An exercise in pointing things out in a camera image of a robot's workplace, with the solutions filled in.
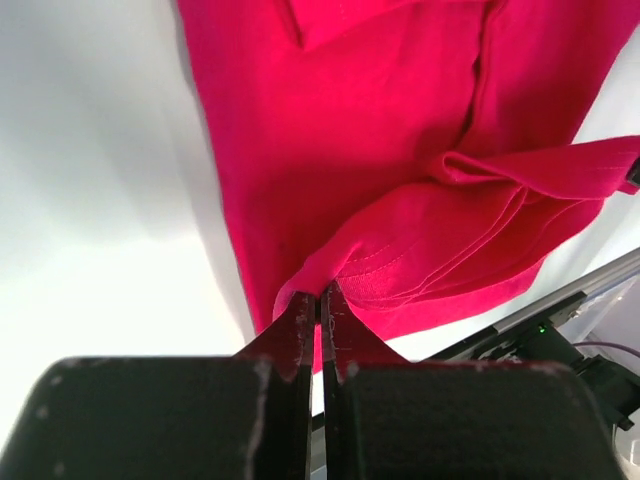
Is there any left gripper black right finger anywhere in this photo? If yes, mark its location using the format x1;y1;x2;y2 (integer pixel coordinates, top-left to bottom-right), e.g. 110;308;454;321
320;286;623;479

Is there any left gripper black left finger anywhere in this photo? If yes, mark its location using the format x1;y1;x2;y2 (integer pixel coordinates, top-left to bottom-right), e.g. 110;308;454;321
1;294;315;479

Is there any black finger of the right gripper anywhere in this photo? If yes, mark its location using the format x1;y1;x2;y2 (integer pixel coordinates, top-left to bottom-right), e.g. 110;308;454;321
626;158;640;189

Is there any crimson red t-shirt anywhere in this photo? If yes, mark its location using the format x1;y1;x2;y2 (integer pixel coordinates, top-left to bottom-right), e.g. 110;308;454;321
178;1;639;339

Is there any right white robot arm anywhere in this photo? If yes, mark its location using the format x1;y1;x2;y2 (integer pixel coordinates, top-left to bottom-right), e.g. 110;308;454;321
465;249;639;432

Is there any aluminium front frame rail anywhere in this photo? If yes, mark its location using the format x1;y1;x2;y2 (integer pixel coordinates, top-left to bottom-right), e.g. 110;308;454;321
429;247;640;361

